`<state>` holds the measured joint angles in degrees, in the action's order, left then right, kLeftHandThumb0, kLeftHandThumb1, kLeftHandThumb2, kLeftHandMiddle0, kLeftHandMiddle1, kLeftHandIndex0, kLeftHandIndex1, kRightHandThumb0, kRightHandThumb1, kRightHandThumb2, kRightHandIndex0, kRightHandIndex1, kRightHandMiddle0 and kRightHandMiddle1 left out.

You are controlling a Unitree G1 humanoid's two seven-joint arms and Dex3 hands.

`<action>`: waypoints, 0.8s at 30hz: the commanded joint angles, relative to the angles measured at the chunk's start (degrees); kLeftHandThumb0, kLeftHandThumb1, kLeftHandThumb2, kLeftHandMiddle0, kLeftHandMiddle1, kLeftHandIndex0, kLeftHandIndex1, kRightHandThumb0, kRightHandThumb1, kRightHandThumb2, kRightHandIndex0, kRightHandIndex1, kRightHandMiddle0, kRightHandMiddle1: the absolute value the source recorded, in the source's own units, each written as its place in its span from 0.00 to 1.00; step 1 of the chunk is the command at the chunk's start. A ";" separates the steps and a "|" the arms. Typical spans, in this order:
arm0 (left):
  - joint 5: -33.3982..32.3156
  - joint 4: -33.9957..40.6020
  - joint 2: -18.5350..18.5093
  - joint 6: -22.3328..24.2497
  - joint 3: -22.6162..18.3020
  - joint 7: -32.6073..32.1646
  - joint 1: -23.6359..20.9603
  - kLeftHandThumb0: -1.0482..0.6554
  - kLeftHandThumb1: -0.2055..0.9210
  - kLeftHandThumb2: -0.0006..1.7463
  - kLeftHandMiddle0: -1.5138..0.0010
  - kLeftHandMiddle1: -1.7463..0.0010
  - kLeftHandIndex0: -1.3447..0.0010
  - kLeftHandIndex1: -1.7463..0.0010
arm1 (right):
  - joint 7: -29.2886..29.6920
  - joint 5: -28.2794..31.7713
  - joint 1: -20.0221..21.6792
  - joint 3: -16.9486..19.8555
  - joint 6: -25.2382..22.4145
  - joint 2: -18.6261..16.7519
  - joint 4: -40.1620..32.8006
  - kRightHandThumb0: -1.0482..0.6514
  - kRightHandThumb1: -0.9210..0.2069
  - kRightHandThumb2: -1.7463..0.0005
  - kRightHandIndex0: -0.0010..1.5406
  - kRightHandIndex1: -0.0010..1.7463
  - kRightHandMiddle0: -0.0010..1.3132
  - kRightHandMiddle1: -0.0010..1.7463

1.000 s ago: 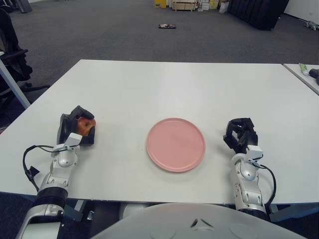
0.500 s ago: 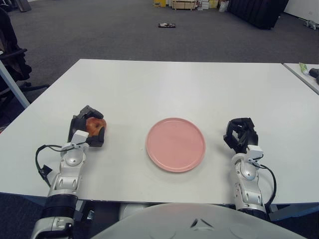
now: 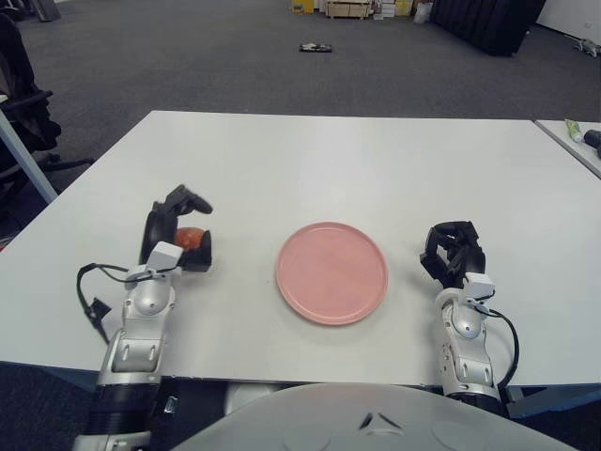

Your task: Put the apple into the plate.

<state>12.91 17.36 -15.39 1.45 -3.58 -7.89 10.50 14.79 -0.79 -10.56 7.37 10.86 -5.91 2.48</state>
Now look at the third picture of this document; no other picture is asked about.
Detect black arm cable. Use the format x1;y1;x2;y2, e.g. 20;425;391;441
478;300;520;389
76;262;142;347

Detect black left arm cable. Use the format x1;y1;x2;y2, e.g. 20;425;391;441
76;262;142;347

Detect black office chair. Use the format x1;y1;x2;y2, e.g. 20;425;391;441
0;12;95;208

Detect grey bin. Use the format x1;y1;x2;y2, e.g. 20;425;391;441
33;0;61;23

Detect white stacked boxes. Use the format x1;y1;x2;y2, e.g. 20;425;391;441
374;0;415;20

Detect pink round plate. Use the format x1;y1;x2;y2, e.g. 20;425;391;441
274;221;390;326

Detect light blue desk leg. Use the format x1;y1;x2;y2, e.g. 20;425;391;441
0;110;58;203

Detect black curtain partition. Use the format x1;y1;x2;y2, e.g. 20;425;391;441
430;0;548;57

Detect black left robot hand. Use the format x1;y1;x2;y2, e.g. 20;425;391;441
139;183;215;273

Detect grey robot torso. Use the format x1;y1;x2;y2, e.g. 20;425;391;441
173;382;569;451

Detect wooden crate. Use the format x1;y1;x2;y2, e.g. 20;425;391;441
326;0;375;20

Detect red yellow apple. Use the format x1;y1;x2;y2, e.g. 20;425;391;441
175;226;206;250

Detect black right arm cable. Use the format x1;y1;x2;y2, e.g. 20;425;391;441
478;300;520;389

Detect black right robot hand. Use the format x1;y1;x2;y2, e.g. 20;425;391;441
419;219;487;290

